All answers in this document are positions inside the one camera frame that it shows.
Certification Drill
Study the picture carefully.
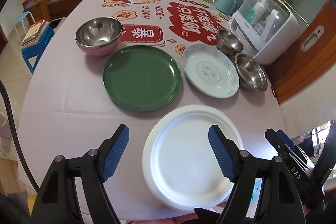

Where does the small steel bowl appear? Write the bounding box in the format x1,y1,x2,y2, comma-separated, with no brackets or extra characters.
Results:
216,29,243,55

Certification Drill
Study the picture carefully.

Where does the pink printed tablecloth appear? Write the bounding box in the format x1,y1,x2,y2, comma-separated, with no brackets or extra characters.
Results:
16,0,285,221

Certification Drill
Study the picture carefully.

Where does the light blue stool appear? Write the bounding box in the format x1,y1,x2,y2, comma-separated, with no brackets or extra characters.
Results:
14,11,36,42

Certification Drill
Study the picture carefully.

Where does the white sterilizer cabinet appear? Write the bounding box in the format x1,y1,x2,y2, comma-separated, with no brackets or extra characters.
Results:
228,0,300,65

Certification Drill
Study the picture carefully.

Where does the blue patterned porcelain plate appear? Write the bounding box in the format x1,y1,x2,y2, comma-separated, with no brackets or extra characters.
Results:
182,44,239,99

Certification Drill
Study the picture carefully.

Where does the wide steel bowl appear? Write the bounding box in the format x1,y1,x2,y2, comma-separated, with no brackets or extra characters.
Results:
234,53,268,92

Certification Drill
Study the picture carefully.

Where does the stack of books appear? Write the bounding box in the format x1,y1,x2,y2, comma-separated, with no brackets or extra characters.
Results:
21,19,49,48

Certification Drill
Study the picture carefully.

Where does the teal round container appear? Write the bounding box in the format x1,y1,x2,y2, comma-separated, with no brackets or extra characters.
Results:
215,0,236,15

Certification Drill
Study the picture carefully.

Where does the blue plastic stool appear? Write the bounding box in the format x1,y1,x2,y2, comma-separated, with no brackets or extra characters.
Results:
21,26,55,74

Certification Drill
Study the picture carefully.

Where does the black cable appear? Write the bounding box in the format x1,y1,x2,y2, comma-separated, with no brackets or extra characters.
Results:
0,79,40,193

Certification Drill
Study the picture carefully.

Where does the white paper plate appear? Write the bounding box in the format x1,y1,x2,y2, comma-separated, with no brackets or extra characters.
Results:
142,105,243,212

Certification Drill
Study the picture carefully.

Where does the green plate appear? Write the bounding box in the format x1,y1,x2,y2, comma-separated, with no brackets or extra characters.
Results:
102,45,182,111

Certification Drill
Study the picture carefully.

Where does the wooden tv console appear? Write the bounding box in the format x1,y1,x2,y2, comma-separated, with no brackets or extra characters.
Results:
27,0,83,22

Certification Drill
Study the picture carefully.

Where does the pink steel bowl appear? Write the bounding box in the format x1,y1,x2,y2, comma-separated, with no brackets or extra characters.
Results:
75,17,123,57

